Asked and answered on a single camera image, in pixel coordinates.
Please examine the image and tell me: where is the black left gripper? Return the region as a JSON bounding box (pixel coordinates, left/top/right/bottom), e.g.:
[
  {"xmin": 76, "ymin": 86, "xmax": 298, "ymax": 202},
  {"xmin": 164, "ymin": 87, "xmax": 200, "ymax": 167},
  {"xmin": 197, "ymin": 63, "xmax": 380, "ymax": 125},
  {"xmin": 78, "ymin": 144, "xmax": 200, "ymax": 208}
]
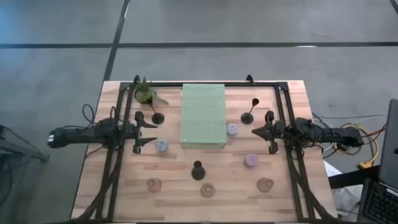
[{"xmin": 124, "ymin": 110, "xmax": 158, "ymax": 154}]

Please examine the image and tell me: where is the tall black metal candlestick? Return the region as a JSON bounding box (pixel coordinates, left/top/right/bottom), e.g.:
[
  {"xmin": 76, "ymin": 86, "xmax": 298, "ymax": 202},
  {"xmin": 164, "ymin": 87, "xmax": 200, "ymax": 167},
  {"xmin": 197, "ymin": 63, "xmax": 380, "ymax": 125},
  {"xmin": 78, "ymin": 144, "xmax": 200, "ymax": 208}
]
[
  {"xmin": 240, "ymin": 98, "xmax": 260, "ymax": 125},
  {"xmin": 146, "ymin": 98, "xmax": 165, "ymax": 125},
  {"xmin": 191, "ymin": 160, "xmax": 206, "ymax": 181}
]

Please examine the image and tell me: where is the pink votive holder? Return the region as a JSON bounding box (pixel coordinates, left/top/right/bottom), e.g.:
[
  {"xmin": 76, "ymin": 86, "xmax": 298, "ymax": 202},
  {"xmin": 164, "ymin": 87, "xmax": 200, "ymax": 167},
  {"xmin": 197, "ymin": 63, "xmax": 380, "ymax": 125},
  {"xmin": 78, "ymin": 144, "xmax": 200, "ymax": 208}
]
[{"xmin": 244, "ymin": 154, "xmax": 259, "ymax": 168}]

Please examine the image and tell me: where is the green perforated metal shelf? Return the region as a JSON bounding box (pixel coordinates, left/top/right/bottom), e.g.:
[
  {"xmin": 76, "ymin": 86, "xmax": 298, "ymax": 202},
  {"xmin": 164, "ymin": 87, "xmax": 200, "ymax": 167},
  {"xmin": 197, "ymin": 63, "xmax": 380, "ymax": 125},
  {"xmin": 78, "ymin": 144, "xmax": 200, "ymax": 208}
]
[{"xmin": 179, "ymin": 83, "xmax": 227, "ymax": 149}]

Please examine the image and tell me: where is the white paper bag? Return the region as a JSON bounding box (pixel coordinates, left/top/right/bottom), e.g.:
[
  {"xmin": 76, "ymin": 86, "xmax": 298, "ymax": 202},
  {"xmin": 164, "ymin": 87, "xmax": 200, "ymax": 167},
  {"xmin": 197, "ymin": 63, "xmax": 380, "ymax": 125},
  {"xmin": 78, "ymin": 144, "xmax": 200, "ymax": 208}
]
[{"xmin": 324, "ymin": 161, "xmax": 363, "ymax": 215}]

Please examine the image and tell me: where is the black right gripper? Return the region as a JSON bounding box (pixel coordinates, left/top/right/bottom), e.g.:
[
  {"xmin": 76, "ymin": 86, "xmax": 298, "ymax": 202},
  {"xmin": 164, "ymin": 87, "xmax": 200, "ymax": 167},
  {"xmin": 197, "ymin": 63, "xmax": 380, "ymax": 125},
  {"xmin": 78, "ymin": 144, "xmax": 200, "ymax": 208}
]
[{"xmin": 251, "ymin": 110, "xmax": 286, "ymax": 155}]

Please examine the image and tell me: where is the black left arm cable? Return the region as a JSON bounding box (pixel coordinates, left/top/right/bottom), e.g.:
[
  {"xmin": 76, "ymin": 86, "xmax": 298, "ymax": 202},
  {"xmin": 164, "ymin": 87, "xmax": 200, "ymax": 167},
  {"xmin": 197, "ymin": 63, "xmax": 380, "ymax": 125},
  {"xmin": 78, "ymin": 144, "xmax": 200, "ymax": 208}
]
[{"xmin": 81, "ymin": 103, "xmax": 97, "ymax": 125}]

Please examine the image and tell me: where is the grey floor cable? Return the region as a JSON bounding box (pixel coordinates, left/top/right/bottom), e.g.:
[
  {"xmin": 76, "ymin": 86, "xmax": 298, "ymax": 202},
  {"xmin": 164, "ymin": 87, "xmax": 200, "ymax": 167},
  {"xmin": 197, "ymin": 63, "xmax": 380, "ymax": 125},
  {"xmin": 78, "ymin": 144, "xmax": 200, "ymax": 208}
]
[{"xmin": 313, "ymin": 113, "xmax": 389, "ymax": 121}]

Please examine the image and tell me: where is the grey laptop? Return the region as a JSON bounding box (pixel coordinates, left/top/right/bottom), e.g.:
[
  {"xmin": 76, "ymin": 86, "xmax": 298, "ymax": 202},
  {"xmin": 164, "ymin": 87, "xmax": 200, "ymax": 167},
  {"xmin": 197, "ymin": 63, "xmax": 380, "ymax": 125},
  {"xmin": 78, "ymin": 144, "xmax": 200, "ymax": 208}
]
[{"xmin": 357, "ymin": 98, "xmax": 398, "ymax": 224}]

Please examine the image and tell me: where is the grey metal stand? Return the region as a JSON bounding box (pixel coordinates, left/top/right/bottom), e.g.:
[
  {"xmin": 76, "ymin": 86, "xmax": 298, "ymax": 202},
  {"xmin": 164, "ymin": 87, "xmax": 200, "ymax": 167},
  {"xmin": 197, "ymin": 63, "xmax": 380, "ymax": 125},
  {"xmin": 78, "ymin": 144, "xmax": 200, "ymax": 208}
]
[{"xmin": 0, "ymin": 124, "xmax": 50, "ymax": 163}]

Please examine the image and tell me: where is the potted green plant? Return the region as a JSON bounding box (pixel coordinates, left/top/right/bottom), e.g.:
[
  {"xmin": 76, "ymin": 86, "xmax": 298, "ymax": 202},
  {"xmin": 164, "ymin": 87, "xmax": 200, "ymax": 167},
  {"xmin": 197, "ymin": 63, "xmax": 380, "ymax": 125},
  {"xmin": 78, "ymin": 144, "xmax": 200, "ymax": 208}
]
[{"xmin": 134, "ymin": 76, "xmax": 170, "ymax": 106}]

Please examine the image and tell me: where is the yellow cable with plug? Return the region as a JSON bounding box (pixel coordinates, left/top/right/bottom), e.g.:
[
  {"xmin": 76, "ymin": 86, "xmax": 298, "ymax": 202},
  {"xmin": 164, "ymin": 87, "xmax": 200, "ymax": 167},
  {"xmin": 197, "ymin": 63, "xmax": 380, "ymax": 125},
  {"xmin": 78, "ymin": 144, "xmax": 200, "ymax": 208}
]
[{"xmin": 334, "ymin": 123, "xmax": 379, "ymax": 170}]

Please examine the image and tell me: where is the black aluminium table frame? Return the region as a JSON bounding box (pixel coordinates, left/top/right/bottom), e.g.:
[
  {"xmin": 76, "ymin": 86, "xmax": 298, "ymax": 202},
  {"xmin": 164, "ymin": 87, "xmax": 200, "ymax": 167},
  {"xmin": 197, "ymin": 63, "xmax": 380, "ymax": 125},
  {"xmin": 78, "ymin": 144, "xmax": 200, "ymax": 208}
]
[{"xmin": 76, "ymin": 81, "xmax": 335, "ymax": 223}]

